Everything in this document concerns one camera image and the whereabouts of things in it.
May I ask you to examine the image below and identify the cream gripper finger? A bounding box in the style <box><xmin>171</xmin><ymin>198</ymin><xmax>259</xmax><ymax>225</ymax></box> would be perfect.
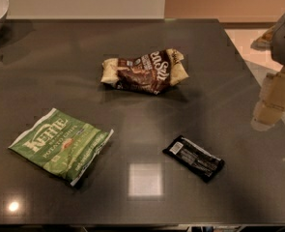
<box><xmin>251</xmin><ymin>66</ymin><xmax>285</xmax><ymax>131</ymax></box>

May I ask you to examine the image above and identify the black rxbar chocolate wrapper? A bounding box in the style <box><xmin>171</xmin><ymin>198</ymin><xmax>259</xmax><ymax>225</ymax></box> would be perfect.
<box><xmin>163</xmin><ymin>135</ymin><xmax>225</xmax><ymax>183</ymax></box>

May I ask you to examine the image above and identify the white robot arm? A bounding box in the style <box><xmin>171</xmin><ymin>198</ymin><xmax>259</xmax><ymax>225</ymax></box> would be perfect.
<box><xmin>251</xmin><ymin>13</ymin><xmax>285</xmax><ymax>131</ymax></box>

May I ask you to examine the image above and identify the brown chip bag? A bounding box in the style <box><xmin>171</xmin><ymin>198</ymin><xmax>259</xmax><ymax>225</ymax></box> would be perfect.
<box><xmin>100</xmin><ymin>48</ymin><xmax>189</xmax><ymax>95</ymax></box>

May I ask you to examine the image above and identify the green Kettle chip bag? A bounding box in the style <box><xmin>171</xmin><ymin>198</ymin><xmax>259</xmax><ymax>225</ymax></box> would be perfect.
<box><xmin>9</xmin><ymin>108</ymin><xmax>114</xmax><ymax>187</ymax></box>

